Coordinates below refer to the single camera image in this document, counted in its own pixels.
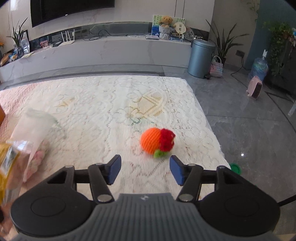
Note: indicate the pink marshmallow bag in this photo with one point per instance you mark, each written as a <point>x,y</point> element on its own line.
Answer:
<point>34,127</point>

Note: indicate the green plant in vase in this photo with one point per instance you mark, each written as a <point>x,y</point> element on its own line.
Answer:
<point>17,37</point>

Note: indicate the yellow snack packet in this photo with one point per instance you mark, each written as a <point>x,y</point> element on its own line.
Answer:
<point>14,160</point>

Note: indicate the trailing green pothos plant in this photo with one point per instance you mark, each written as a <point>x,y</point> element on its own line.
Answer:
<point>280,32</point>

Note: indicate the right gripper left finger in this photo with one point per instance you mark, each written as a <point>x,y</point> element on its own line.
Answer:
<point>100,176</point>

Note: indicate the white marble tv console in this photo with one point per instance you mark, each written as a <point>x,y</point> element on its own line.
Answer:
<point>105,51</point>

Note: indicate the orange crochet fruit toy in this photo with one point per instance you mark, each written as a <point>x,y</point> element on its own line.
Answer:
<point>157,142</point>

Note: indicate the round paper fan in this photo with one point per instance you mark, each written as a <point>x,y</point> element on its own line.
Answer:
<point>180,28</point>

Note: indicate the tall green floor plant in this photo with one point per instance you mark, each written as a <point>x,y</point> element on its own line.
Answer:
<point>222,42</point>

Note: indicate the white wifi router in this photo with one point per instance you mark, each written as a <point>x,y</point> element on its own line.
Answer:
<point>67,37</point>

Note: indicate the white lace tablecloth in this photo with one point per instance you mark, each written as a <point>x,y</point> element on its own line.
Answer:
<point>100,116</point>

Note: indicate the black wall television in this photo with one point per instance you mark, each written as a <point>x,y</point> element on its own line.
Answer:
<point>46,10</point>

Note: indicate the pink woven basket bag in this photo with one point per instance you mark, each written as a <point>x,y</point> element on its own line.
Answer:
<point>216,68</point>

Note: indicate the green round lid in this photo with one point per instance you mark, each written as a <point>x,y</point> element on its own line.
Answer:
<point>235,168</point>

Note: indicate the brown teddy bear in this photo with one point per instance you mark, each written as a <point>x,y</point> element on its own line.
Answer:
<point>165,21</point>

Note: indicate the blue water jug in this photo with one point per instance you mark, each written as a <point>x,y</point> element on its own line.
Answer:
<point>259,67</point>

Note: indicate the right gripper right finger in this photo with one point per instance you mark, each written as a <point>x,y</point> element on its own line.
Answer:
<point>188,177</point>

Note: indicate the pink small heater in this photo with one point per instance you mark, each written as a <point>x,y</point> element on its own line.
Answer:
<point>254,87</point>

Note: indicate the blue metal trash bin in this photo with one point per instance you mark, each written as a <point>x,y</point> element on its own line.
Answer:
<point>200,59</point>

